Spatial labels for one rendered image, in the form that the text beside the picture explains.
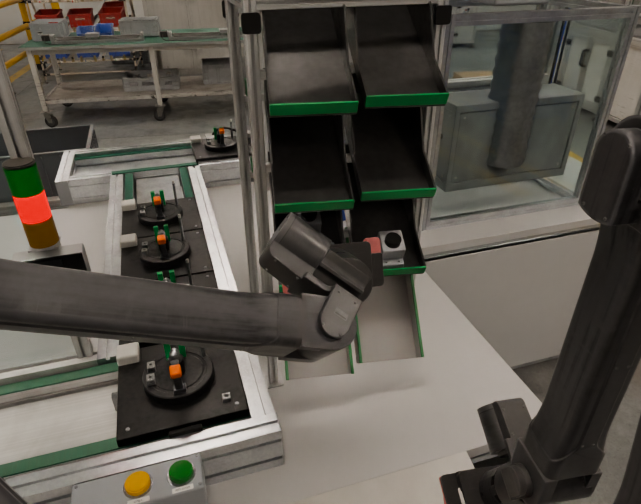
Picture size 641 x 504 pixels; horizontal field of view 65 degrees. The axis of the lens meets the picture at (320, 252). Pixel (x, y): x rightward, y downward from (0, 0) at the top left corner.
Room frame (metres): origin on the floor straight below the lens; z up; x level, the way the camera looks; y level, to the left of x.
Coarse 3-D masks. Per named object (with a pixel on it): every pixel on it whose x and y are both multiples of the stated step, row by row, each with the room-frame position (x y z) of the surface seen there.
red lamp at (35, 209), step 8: (16, 200) 0.78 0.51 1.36; (24, 200) 0.77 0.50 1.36; (32, 200) 0.78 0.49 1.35; (40, 200) 0.79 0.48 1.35; (24, 208) 0.77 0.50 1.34; (32, 208) 0.78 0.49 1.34; (40, 208) 0.78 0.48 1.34; (48, 208) 0.80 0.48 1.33; (24, 216) 0.77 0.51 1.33; (32, 216) 0.78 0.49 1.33; (40, 216) 0.78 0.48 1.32; (48, 216) 0.79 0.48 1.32
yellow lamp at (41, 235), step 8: (24, 224) 0.78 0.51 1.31; (32, 224) 0.78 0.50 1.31; (40, 224) 0.78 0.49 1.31; (48, 224) 0.79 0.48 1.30; (32, 232) 0.77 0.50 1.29; (40, 232) 0.78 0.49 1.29; (48, 232) 0.79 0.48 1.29; (56, 232) 0.80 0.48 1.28; (32, 240) 0.77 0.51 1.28; (40, 240) 0.78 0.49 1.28; (48, 240) 0.78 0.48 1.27; (56, 240) 0.79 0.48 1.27; (40, 248) 0.78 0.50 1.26
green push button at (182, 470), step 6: (180, 462) 0.55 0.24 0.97; (186, 462) 0.55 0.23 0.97; (174, 468) 0.54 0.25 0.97; (180, 468) 0.54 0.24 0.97; (186, 468) 0.54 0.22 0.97; (192, 468) 0.54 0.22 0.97; (174, 474) 0.53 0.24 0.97; (180, 474) 0.53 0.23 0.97; (186, 474) 0.53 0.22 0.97; (192, 474) 0.53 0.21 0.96; (174, 480) 0.52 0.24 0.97; (180, 480) 0.52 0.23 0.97; (186, 480) 0.52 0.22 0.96
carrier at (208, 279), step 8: (160, 272) 1.03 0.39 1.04; (208, 272) 1.13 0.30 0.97; (160, 280) 1.02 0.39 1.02; (168, 280) 0.98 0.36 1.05; (176, 280) 1.09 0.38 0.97; (184, 280) 1.09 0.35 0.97; (192, 280) 1.09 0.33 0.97; (200, 280) 1.09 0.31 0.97; (208, 280) 1.09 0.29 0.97; (120, 344) 0.85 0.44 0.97; (144, 344) 0.85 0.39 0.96; (152, 344) 0.86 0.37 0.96
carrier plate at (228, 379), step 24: (144, 360) 0.80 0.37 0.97; (216, 360) 0.80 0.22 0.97; (120, 384) 0.73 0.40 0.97; (216, 384) 0.73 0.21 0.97; (240, 384) 0.73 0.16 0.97; (120, 408) 0.67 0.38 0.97; (144, 408) 0.67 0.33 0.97; (168, 408) 0.67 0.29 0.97; (192, 408) 0.67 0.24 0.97; (216, 408) 0.67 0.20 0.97; (240, 408) 0.67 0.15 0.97; (120, 432) 0.61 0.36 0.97; (144, 432) 0.61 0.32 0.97; (168, 432) 0.62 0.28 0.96
